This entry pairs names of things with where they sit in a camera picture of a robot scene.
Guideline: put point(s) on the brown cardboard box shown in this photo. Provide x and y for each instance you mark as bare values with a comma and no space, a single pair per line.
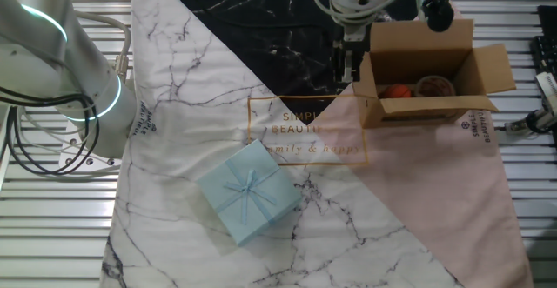
418,40

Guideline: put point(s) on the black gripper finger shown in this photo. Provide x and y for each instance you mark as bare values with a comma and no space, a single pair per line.
357,70
347,68

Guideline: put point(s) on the small orange basketball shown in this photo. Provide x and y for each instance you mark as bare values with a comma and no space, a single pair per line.
396,92

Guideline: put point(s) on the small silver camera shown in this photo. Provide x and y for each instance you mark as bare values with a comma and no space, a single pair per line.
549,89

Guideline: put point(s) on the black keyboard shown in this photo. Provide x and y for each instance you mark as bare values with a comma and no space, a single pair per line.
546,53

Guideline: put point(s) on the marble pattern tablecloth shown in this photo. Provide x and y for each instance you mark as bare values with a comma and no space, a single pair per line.
196,105

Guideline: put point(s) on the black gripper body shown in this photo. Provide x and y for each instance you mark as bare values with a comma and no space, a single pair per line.
348,48

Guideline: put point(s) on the light blue gift box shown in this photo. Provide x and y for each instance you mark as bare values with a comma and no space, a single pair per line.
248,192

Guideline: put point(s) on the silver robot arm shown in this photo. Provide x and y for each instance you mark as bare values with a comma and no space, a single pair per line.
43,62

